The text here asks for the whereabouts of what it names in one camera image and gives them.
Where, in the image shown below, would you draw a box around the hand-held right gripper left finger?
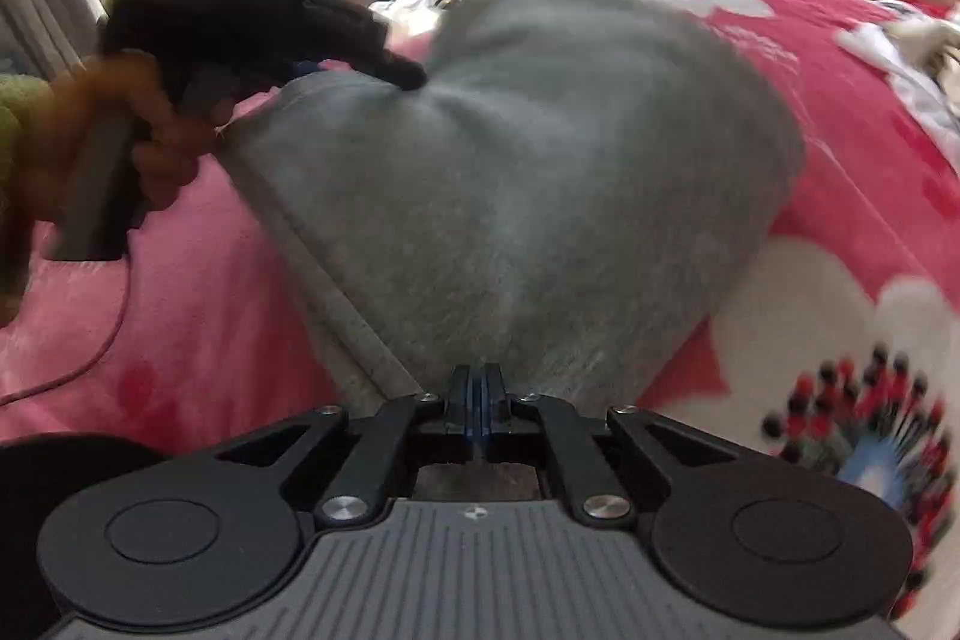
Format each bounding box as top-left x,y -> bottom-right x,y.
217,365 -> 481,528

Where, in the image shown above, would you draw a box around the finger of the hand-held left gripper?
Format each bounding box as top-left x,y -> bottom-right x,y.
289,34 -> 430,92

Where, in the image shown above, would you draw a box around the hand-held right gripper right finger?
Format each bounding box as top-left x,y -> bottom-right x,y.
480,364 -> 740,528

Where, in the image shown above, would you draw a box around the grey sweatpants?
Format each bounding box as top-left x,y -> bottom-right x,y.
217,0 -> 807,506

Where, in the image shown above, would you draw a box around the person's left hand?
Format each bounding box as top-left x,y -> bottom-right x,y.
26,53 -> 226,229

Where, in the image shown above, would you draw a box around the pink floral blanket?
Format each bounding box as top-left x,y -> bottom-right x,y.
0,0 -> 960,640

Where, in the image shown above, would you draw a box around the white garment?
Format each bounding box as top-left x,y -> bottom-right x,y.
836,6 -> 960,142

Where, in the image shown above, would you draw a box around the black cable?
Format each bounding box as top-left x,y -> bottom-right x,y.
0,250 -> 132,405

